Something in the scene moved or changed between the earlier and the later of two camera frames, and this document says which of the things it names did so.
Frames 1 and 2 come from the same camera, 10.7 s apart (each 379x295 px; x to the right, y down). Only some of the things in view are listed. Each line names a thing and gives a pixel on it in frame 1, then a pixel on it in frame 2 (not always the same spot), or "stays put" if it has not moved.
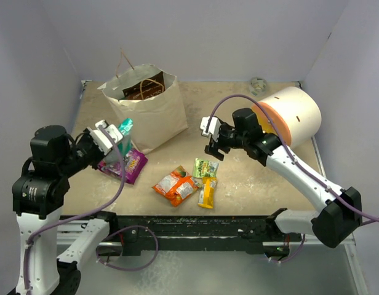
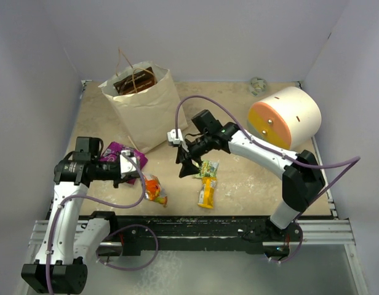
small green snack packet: (204, 168) stays put
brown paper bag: (149, 97) stays put
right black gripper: (210, 150) → (188, 167)
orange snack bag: (178, 187) → (152, 190)
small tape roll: (258, 86) stays put
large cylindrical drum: (295, 112) stays put
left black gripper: (87, 136) → (123, 177)
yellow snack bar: (206, 195) stays put
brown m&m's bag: (145, 90) → (143, 80)
